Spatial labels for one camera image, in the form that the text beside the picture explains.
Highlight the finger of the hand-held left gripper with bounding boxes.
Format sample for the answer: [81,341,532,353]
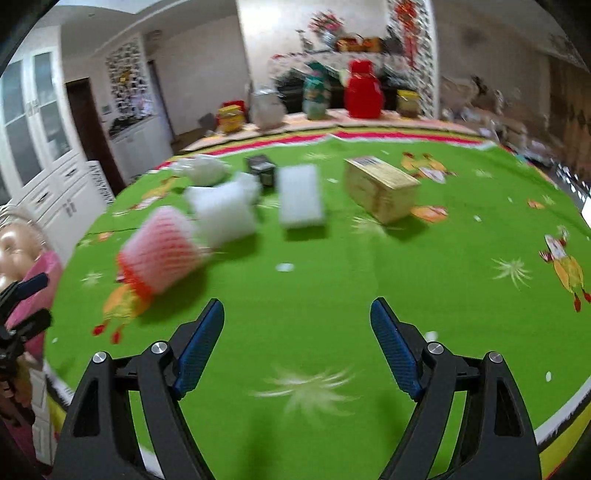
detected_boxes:
[0,308,52,343]
[0,272,50,306]

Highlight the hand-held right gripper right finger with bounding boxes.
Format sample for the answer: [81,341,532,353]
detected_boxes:
[369,296,542,480]

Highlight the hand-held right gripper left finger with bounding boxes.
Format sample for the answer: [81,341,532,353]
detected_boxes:
[56,298,226,480]

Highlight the pink lined waste bin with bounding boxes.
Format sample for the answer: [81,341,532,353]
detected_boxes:
[4,251,63,370]

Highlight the pink foam net with orange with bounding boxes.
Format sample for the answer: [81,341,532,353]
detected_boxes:
[116,206,208,296]

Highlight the white foam fruit net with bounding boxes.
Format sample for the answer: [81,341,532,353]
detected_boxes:
[185,173,264,247]

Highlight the tan cardboard carton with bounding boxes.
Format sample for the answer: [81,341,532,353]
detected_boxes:
[344,156,422,224]

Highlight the white paper towel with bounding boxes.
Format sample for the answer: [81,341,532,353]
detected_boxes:
[173,154,230,186]

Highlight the white foam block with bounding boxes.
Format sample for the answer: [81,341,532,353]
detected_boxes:
[277,164,326,229]

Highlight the small black carton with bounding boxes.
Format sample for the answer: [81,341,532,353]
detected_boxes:
[245,154,280,189]

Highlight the cream ornate dining chair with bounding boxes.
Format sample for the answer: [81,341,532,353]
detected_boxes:
[0,205,51,287]

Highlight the green cartoon print tablecloth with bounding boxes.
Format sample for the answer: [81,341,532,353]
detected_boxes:
[44,111,591,480]

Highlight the white glass door cabinet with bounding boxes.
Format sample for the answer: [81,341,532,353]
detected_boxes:
[0,50,109,259]

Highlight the dark wooden door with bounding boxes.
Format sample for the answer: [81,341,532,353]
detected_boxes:
[65,78,125,185]

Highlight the white shoe cabinet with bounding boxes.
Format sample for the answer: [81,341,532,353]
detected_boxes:
[111,115,174,181]

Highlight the dark clutter on shoe cabinet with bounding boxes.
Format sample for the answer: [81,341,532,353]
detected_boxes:
[108,115,153,134]

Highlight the white carved lattice screen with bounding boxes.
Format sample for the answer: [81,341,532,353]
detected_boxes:
[105,37,153,121]
[388,0,437,116]

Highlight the yellow lidded jar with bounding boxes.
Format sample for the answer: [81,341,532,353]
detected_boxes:
[218,105,245,134]

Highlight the glass jar with yellow lid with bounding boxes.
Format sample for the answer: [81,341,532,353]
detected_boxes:
[396,90,422,117]

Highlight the white ceramic teapot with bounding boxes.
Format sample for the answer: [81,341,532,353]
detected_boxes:
[250,89,286,129]

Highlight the cream ornate armchair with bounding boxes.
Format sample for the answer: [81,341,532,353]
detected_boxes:
[485,92,550,155]
[438,76,499,125]

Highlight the red thermos flask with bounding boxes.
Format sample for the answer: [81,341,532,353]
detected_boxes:
[344,60,385,118]

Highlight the black sideboard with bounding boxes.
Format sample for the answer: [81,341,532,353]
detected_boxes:
[277,69,407,114]

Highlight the floral lace cloth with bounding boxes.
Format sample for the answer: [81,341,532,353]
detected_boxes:
[270,50,393,75]

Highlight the red knot hanging ornament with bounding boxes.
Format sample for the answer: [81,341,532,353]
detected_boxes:
[397,0,419,70]

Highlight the pink flower bouquet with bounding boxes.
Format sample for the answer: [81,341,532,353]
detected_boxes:
[309,11,345,35]

